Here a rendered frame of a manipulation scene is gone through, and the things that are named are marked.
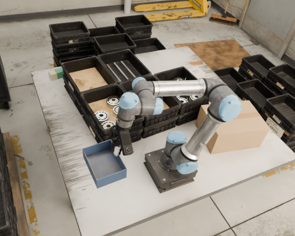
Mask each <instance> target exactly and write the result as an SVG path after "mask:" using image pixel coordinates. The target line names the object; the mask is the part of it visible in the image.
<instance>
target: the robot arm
mask: <svg viewBox="0 0 295 236"><path fill-rule="evenodd" d="M132 88H133V91H134V93H131V92H126V93H124V94H123V95H122V96H121V99H120V102H119V108H118V114H117V117H116V125H114V126H111V129H110V136H111V139H112V140H114V141H113V142H112V144H111V148H112V151H113V153H114V155H115V156H116V157H117V156H118V153H119V155H122V154H123V155H124V156H126V155H131V154H133V147H132V142H131V137H130V134H129V129H130V128H131V126H132V124H133V119H134V116H135V115H157V114H161V113H162V111H163V101H162V99H160V98H157V96H191V95H198V96H199V97H205V98H207V99H208V100H209V102H210V105H209V107H208V108H207V112H208V114H207V115H206V116H205V118H204V119H203V121H202V122H201V124H200V125H199V127H198V128H197V130H196V131H195V133H194V134H193V136H192V137H191V138H190V140H189V141H188V142H187V143H186V141H187V136H186V134H185V133H183V132H180V131H172V132H170V133H168V135H167V138H166V145H165V150H164V151H163V153H162V154H161V158H160V161H161V163H162V165H163V166H164V167H166V168H168V169H170V170H178V172H179V173H180V174H189V173H192V172H194V171H195V170H196V169H197V168H198V163H197V161H198V159H199V158H200V152H201V150H202V149H203V148H204V146H205V145H206V144H207V143H208V141H209V140H210V139H211V137H212V136H213V134H214V133H215V132H216V130H217V129H218V128H219V126H220V125H221V124H222V123H226V122H227V121H231V120H233V119H234V118H236V117H237V116H238V115H239V113H240V111H241V108H242V106H241V103H240V101H239V99H238V97H237V96H236V95H235V94H234V93H233V92H232V91H231V90H230V88H229V87H228V86H227V84H226V83H224V82H222V81H220V80H217V79H211V78H198V79H197V80H185V81H147V80H146V79H145V78H143V77H138V78H136V79H134V80H133V82H132ZM155 97H156V98H155ZM111 131H112V132H111ZM119 148H120V152H118V150H119Z"/></svg>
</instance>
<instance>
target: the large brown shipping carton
mask: <svg viewBox="0 0 295 236"><path fill-rule="evenodd" d="M240 103H241V106H242V108H241V111H240V113H239V115H238V116H237V117H236V118H234V119H233V120H231V121H227V122H226V123H222V124H221V125H220V126H219V128H218V129H217V130H216V132H215V133H214V134H213V136H212V137H211V139H210V140H209V141H208V143H207V144H206V147H207V149H208V150H209V152H210V154H217V153H224V152H230V151H236V150H242V149H249V148H258V147H260V145H261V144H262V142H263V140H264V138H265V137H266V135H267V133H268V132H269V130H270V127H269V126H268V125H267V123H266V122H265V121H264V120H263V118H262V117H261V116H260V114H259V113H258V112H257V110H256V109H255V108H254V106H253V105H252V104H251V102H250V101H249V100H248V101H240ZM208 107H209V104H207V105H201V107H200V110H199V114H198V117H197V120H196V123H195V125H196V127H197V128H198V127H199V125H200V124H201V122H202V121H203V119H204V118H205V116H206V115H207V114H208V112H207V108H208Z"/></svg>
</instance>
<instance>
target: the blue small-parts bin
mask: <svg viewBox="0 0 295 236"><path fill-rule="evenodd" d="M111 144H112V141H111V140H107V141H104V142H101V143H97V144H94V145H92V146H89V147H85V148H83V149H82V151H83V158H84V160H85V162H86V165H87V167H88V169H89V171H90V173H91V176H92V178H93V180H94V182H95V185H96V187H97V189H98V188H101V187H103V186H106V185H108V184H111V183H114V182H116V181H119V180H121V179H124V178H126V175H127V168H126V166H125V164H124V163H123V161H122V159H121V157H120V155H119V153H118V156H117V157H116V156H115V155H114V153H113V151H112V148H111Z"/></svg>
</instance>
